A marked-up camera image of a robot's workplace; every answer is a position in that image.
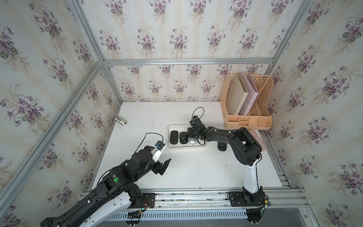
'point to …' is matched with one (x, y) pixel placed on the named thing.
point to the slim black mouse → (174, 137)
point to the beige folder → (237, 96)
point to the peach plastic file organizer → (258, 117)
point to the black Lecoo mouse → (183, 138)
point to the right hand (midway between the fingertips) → (191, 132)
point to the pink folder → (253, 93)
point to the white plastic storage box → (182, 127)
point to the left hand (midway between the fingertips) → (165, 155)
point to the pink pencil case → (259, 139)
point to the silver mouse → (193, 140)
